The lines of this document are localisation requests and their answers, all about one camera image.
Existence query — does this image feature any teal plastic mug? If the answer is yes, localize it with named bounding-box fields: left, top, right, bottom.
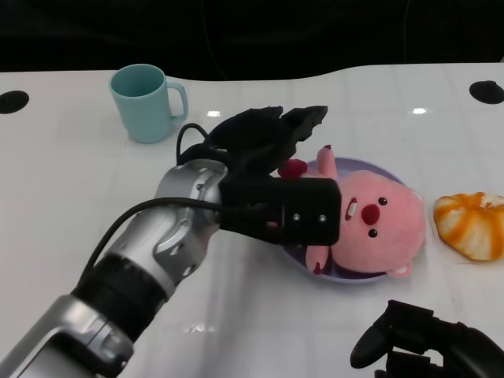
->
left=109, top=64, right=189, bottom=145

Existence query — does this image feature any orange striped bread toy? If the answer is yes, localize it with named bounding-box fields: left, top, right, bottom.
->
left=432, top=191, right=504, bottom=262

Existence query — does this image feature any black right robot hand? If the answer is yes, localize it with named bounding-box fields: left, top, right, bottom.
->
left=350, top=299, right=504, bottom=378

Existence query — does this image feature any purple plastic plate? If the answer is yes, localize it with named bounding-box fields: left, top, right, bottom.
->
left=275, top=157, right=424, bottom=287

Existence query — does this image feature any black backdrop curtain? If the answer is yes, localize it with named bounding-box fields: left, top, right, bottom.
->
left=0, top=0, right=504, bottom=82

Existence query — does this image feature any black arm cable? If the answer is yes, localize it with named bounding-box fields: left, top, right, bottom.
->
left=80, top=122, right=234, bottom=285

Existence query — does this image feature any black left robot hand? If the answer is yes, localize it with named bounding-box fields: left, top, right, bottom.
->
left=206, top=104, right=330, bottom=182

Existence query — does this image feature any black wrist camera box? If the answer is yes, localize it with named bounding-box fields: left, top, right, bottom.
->
left=218, top=176, right=343, bottom=248

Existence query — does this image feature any pink plush doll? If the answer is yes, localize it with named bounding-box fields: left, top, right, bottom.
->
left=277, top=144, right=428, bottom=280

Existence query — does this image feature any black table grommet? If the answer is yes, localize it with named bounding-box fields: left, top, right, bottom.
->
left=0, top=90, right=31, bottom=116
left=469, top=80, right=504, bottom=106

